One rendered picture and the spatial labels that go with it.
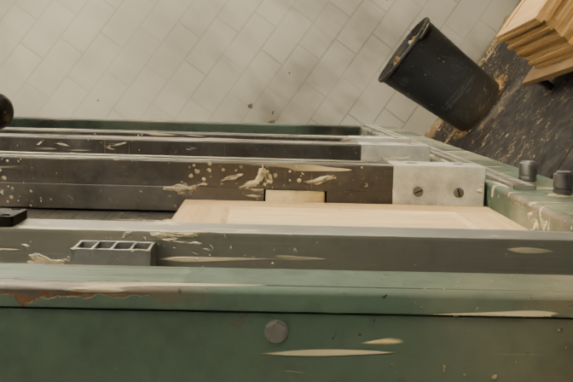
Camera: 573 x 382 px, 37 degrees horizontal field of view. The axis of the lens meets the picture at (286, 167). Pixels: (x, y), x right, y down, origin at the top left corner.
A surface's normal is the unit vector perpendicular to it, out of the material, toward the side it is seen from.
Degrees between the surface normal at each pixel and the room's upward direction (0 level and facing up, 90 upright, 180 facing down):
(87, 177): 90
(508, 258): 90
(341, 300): 90
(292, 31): 90
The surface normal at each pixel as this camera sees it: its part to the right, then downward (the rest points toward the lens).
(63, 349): 0.03, 0.10
